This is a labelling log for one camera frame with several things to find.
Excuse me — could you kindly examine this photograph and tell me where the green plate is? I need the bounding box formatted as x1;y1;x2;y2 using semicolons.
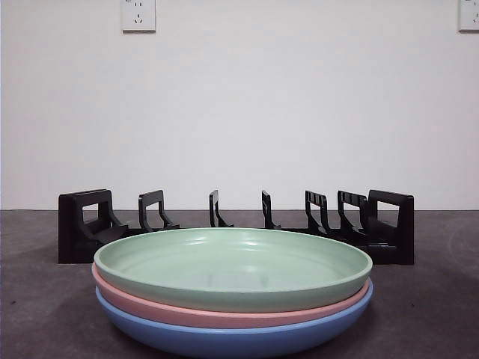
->
93;226;374;313

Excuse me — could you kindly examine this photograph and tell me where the pink plate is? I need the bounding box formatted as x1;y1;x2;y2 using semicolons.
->
91;261;372;331

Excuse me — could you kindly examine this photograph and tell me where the blue plate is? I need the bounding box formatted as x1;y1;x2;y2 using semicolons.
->
94;280;375;359

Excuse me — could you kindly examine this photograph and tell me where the black plastic dish rack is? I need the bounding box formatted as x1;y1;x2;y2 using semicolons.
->
58;188;415;266

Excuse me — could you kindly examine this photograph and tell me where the white wall socket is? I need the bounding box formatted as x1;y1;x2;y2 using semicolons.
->
458;0;479;33
120;0;156;33

